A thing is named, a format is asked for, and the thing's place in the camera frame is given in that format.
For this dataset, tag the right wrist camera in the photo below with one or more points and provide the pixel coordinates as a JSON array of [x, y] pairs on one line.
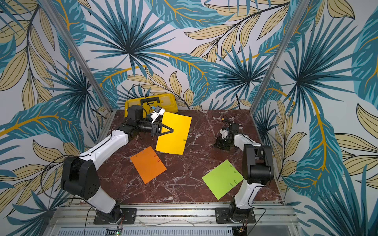
[[224, 133]]

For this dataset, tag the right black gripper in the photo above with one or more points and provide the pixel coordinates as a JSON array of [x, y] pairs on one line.
[[222, 144]]

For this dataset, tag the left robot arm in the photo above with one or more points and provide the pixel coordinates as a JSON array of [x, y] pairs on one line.
[[79, 176]]

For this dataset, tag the aluminium corner post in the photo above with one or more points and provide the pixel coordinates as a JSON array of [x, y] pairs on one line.
[[300, 10], [72, 46]]

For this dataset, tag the aluminium front frame rail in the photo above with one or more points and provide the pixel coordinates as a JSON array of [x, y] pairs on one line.
[[203, 219]]

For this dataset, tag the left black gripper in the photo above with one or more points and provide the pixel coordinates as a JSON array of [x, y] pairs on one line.
[[156, 128]]

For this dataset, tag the lime green paper sheet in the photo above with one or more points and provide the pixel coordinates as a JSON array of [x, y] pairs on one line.
[[222, 179]]

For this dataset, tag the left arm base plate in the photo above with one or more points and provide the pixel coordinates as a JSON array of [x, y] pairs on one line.
[[118, 216]]

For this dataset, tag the yellow black toolbox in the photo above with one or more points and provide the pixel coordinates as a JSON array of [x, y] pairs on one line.
[[166, 101]]

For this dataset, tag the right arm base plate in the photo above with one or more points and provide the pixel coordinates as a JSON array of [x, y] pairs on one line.
[[228, 215]]

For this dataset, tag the yellow paper sheet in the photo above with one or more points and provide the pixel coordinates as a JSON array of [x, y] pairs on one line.
[[174, 143]]

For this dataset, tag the left aluminium corner post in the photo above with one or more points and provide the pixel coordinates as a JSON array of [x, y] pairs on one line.
[[72, 46]]

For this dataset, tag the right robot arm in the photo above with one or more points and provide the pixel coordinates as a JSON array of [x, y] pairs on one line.
[[257, 172]]

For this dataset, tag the orange paper sheet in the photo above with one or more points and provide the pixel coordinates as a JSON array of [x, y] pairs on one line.
[[148, 164]]

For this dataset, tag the right aluminium corner post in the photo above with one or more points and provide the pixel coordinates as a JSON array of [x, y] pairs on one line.
[[300, 10]]

